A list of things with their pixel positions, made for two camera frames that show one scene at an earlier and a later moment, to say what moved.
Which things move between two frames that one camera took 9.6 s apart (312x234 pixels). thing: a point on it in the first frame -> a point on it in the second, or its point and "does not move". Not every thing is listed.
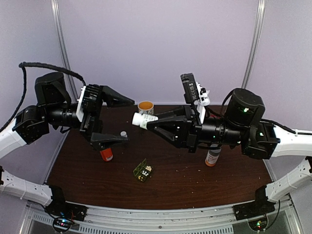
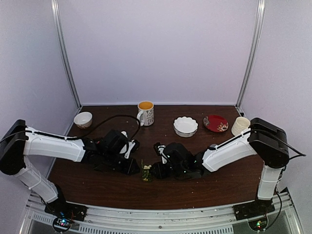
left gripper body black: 90,123 -> 117,166
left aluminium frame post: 61,37 does not move
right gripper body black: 193,118 -> 164,173
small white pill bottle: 124,133 does not move
